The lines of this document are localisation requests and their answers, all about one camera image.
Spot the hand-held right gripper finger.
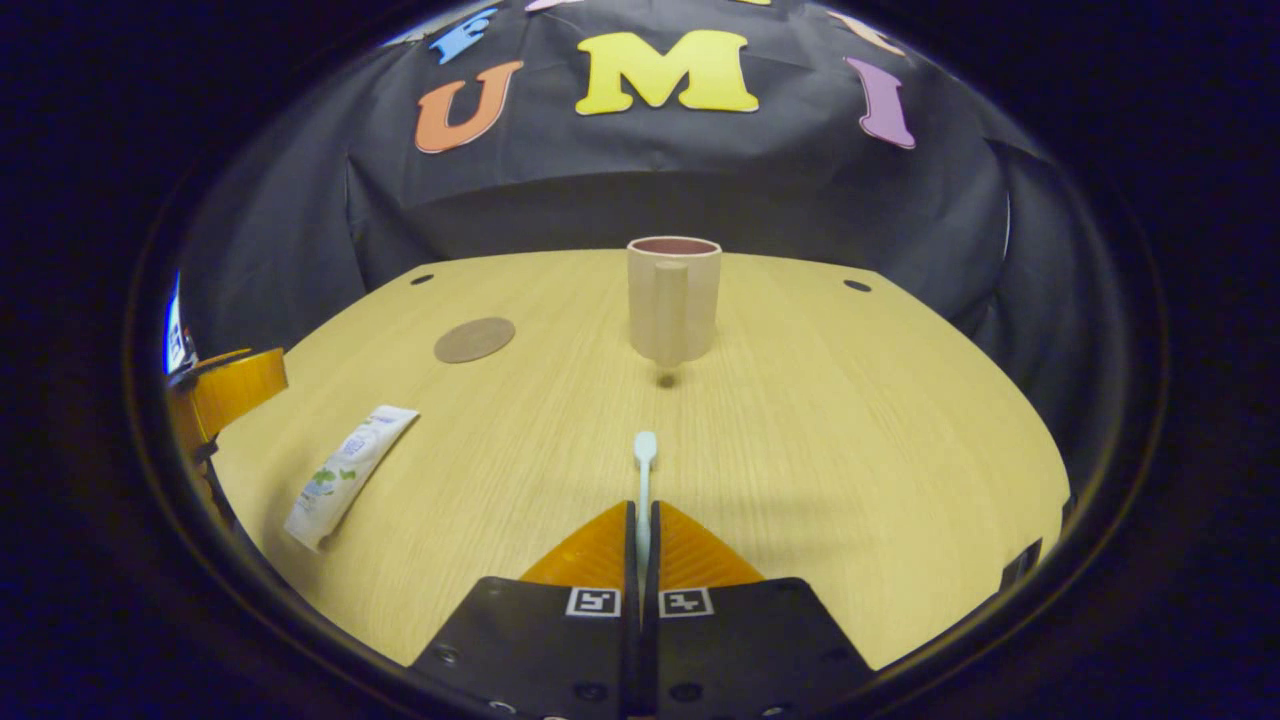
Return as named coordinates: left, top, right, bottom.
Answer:
left=645, top=500, right=876, bottom=720
left=410, top=500, right=641, bottom=720

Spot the white toothpaste tube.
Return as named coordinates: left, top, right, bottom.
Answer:
left=284, top=405, right=421, bottom=553

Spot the pale green toothbrush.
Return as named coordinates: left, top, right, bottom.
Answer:
left=634, top=431, right=658, bottom=581

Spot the round brown coaster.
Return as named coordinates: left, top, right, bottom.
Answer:
left=433, top=316, right=517, bottom=365

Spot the beige cup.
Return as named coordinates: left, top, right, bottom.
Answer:
left=627, top=236, right=723, bottom=368

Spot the wooden desktop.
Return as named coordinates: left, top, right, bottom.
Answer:
left=205, top=248, right=1073, bottom=671

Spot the small dark object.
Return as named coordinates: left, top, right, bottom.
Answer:
left=1000, top=538, right=1043, bottom=591

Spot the black backdrop cloth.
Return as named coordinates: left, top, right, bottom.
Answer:
left=170, top=0, right=1131, bottom=481

